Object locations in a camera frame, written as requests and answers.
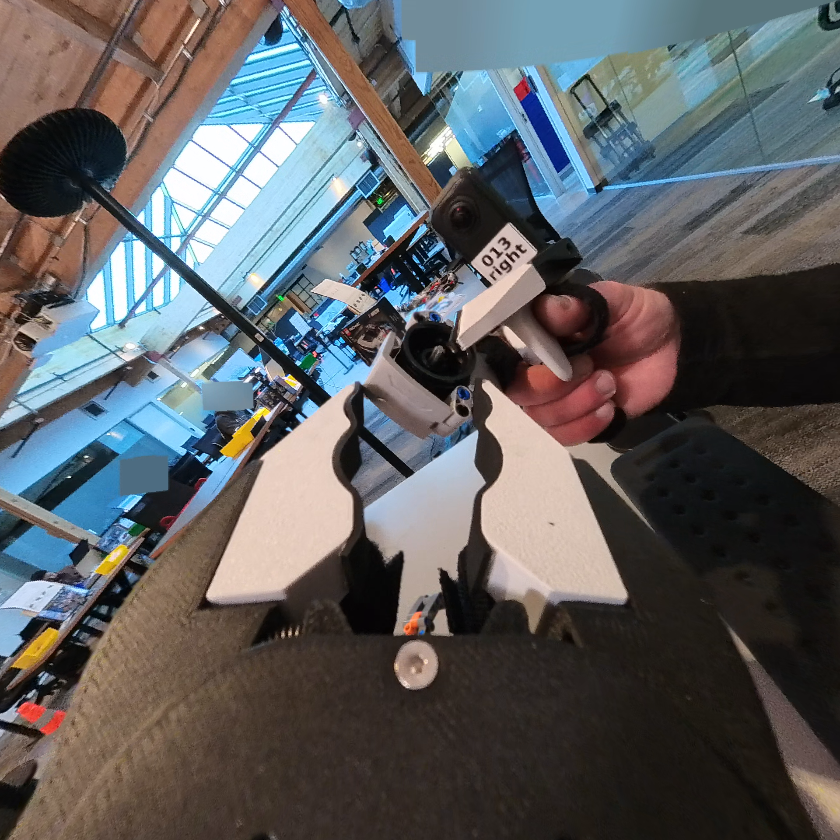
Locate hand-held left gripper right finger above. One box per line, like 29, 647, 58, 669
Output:
459, 381, 630, 626

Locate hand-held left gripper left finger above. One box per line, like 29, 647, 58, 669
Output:
205, 382, 367, 606

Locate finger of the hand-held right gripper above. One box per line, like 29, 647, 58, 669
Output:
455, 264, 548, 352

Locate black toy wheel hub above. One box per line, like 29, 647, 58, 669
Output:
400, 323, 475, 403

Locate long grey panel blue pins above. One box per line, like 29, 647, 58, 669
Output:
363, 311, 478, 441

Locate person's right forearm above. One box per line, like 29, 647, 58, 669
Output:
646, 262, 840, 422

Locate person's right hand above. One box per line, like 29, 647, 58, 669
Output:
508, 282, 681, 445

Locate wood-edged table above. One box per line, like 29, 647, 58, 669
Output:
353, 210, 432, 278
392, 274, 475, 317

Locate long cluttered desk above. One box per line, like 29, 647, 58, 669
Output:
150, 399, 291, 560

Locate yellow bin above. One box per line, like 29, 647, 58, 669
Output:
219, 407, 270, 459

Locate dark product box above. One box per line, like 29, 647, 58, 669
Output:
341, 298, 406, 363

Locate grey block assembly orange pins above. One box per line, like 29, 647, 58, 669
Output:
403, 592, 445, 637

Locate white paper sign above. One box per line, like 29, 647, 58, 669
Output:
311, 278, 370, 317

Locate dark dimpled mat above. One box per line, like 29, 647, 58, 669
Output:
610, 420, 840, 756

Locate long wood-edged workbench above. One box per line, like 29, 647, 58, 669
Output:
0, 532, 153, 691

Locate tall black stand pole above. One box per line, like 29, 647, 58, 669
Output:
0, 107, 416, 478

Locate white wall-mounted camera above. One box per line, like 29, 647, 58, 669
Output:
12, 294, 101, 360

